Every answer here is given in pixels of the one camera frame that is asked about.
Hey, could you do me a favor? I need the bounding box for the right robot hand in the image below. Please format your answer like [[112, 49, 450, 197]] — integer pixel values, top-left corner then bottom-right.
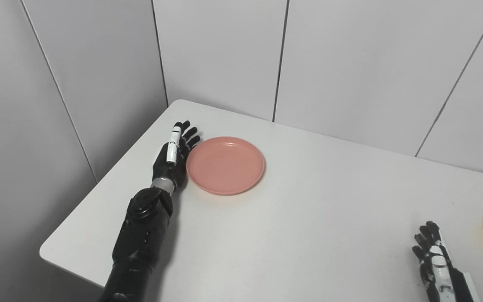
[[412, 221, 481, 302]]

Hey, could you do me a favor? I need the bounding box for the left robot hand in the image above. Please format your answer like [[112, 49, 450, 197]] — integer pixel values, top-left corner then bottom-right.
[[152, 120, 201, 194]]

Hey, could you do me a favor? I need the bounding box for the pink plate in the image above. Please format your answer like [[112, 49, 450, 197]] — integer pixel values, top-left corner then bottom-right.
[[186, 136, 265, 196]]

